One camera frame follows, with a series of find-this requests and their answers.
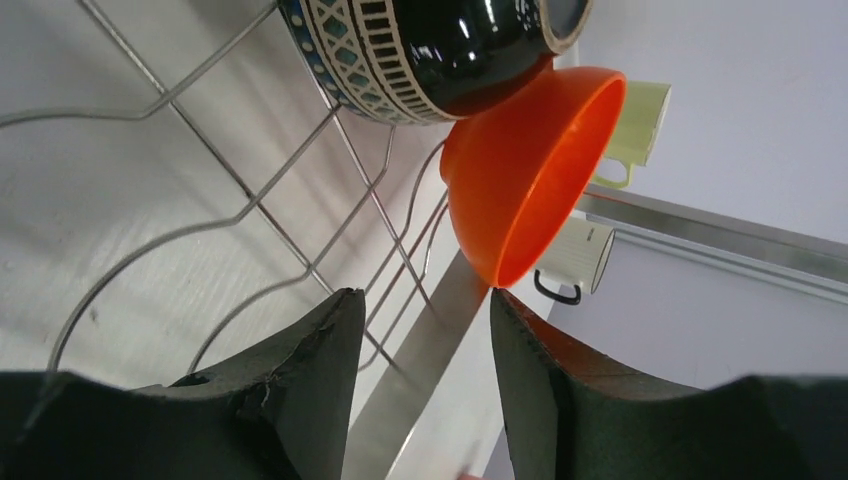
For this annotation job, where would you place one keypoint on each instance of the orange plastic bowl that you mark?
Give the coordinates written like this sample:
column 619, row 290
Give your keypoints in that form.
column 515, row 172

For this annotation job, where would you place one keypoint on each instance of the white mug dark rim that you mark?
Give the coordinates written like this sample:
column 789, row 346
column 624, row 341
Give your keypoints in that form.
column 578, row 256

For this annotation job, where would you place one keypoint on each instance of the brown patterned small bowl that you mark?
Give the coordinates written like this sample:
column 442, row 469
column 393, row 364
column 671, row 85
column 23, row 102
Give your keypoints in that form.
column 420, row 62

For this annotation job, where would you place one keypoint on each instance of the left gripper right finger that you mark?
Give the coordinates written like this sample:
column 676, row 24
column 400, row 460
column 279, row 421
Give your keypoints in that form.
column 572, row 412

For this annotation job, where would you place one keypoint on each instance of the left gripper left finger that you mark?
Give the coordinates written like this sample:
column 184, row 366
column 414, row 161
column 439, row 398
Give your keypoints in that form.
column 279, row 409

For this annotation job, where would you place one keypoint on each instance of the aluminium frame rail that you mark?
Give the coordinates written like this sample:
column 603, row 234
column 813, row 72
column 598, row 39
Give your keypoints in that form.
column 800, row 262

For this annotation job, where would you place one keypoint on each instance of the yellow mug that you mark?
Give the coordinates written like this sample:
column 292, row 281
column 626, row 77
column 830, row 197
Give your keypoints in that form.
column 637, row 129

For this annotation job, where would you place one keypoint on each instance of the stainless steel dish rack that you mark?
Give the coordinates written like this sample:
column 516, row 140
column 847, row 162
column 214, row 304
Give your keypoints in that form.
column 176, row 188

